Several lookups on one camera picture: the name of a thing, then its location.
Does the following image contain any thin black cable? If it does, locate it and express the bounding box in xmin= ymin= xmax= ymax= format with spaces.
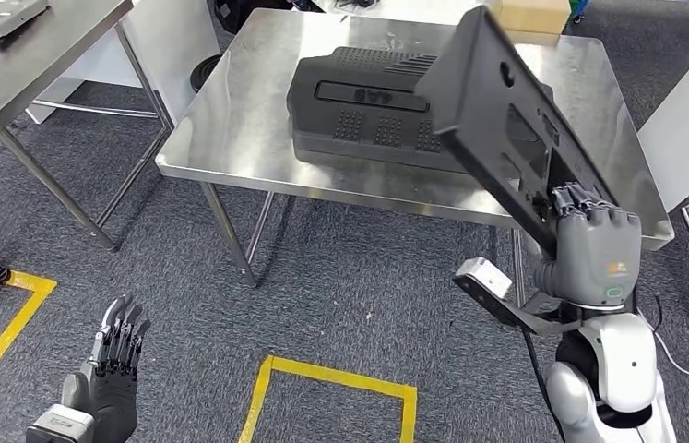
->
xmin=649 ymin=293 xmax=667 ymax=334

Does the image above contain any black right camera bracket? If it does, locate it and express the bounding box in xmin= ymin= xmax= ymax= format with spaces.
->
xmin=454 ymin=278 xmax=584 ymax=336

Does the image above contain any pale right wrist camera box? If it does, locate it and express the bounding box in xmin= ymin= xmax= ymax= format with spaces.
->
xmin=452 ymin=257 xmax=513 ymax=301

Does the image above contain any thick black cable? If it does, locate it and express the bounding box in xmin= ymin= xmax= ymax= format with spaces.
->
xmin=519 ymin=327 xmax=568 ymax=443

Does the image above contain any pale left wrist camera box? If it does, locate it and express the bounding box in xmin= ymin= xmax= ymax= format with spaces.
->
xmin=25 ymin=403 xmax=96 ymax=443

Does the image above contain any black round stool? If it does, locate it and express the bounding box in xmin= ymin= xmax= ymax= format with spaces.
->
xmin=189 ymin=54 xmax=223 ymax=93

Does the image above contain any stainless steel workbench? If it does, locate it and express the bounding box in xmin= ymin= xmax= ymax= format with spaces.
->
xmin=154 ymin=6 xmax=676 ymax=307

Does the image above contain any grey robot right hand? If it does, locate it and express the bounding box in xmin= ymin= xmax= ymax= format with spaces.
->
xmin=533 ymin=182 xmax=644 ymax=311

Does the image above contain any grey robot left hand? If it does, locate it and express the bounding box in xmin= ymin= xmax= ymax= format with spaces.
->
xmin=61 ymin=294 xmax=153 ymax=443

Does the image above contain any black plastic bracket part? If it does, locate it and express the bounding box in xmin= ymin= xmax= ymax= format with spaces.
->
xmin=414 ymin=5 xmax=620 ymax=258

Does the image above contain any stainless steel table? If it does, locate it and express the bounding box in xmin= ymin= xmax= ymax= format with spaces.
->
xmin=0 ymin=0 xmax=175 ymax=253

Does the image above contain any black plastic engine cover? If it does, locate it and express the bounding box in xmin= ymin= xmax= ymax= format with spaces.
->
xmin=285 ymin=45 xmax=470 ymax=175

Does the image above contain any white cable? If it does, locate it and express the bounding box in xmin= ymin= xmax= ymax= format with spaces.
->
xmin=636 ymin=308 xmax=689 ymax=392

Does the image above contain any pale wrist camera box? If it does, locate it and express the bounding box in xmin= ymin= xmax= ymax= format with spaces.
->
xmin=25 ymin=403 xmax=96 ymax=443
xmin=452 ymin=257 xmax=513 ymax=301

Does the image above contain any cardboard box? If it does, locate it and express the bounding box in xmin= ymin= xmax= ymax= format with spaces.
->
xmin=490 ymin=0 xmax=573 ymax=47

